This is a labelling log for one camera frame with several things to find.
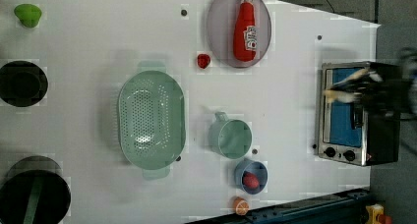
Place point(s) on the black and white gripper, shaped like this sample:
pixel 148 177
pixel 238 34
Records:
pixel 382 96

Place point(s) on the black toaster oven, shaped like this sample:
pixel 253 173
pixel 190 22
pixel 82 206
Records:
pixel 347 132

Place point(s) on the blue bowl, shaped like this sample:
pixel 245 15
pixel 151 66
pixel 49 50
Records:
pixel 255 167

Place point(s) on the red ketchup bottle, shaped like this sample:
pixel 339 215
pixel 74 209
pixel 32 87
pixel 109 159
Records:
pixel 245 32

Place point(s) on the green cup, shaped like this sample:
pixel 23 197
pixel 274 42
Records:
pixel 230 138

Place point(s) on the red fruit in bowl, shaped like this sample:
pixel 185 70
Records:
pixel 250 181

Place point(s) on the orange slice toy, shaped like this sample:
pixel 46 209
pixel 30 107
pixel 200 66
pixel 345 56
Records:
pixel 240 206

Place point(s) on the grey round plate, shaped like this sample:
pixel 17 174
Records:
pixel 220 23

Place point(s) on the red strawberry toy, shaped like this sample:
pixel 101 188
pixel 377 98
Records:
pixel 203 60

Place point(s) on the green oval colander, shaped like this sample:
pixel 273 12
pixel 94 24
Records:
pixel 151 120

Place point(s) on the black cylinder upper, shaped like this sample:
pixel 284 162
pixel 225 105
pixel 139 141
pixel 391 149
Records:
pixel 22 83

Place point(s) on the black cylinder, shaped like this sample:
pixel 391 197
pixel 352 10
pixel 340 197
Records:
pixel 22 83
pixel 34 192

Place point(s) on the black cylinder lower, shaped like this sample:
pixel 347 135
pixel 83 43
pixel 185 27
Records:
pixel 34 192

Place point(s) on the green knob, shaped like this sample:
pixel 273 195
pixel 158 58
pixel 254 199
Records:
pixel 28 14

